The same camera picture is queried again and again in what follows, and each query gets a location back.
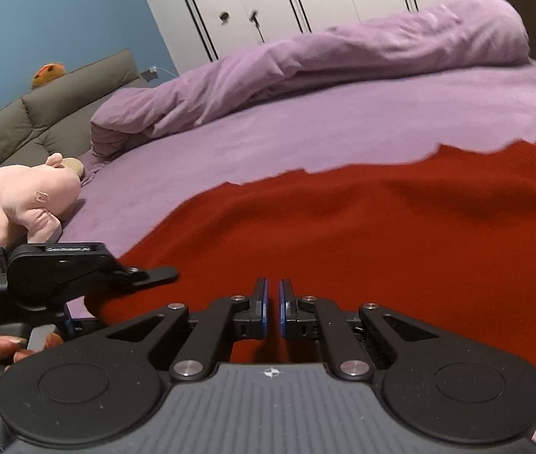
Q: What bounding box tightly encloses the purple duvet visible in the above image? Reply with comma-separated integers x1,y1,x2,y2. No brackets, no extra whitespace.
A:
89,0,531,159

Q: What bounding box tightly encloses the orange plush toy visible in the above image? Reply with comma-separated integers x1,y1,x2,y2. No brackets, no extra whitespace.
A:
31,61,67,90

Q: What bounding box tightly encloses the white charger with cable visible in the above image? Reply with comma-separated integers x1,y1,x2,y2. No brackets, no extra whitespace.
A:
141,66,179,81

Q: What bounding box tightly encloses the grey padded headboard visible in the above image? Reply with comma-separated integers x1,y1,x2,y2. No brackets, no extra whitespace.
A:
0,48,155,196

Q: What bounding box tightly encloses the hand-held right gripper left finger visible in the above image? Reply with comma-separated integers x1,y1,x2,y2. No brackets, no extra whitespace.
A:
98,277,269,382

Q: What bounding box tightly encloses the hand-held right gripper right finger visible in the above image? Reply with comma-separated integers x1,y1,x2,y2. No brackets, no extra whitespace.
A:
277,277,443,382

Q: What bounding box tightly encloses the red knit cardigan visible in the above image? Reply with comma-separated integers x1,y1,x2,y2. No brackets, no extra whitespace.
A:
86,136,536,405

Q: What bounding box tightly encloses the pink plush pig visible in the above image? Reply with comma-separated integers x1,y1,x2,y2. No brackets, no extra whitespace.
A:
0,152,85,249

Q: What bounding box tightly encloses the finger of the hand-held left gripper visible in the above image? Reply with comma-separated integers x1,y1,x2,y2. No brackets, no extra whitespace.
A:
119,267,179,287

